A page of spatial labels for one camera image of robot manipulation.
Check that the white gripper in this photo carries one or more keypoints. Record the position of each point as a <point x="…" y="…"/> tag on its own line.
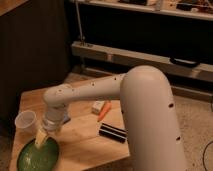
<point x="52" y="122"/>

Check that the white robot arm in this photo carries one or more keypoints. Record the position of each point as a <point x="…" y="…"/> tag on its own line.
<point x="148" y="111"/>

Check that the green ceramic bowl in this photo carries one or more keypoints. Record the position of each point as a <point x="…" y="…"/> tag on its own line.
<point x="32" y="158"/>

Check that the wooden side table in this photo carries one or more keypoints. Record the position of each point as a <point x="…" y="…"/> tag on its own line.
<point x="81" y="147"/>

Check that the small white box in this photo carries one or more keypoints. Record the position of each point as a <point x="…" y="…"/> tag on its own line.
<point x="97" y="106"/>

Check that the black striped box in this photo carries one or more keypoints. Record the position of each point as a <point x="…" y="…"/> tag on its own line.
<point x="113" y="133"/>

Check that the orange carrot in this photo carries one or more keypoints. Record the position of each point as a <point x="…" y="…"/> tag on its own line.
<point x="106" y="108"/>

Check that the metal pole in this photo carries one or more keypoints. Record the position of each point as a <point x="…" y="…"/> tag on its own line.
<point x="82" y="38"/>

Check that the cluttered white shelf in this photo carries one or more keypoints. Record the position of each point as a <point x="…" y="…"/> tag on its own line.
<point x="155" y="9"/>

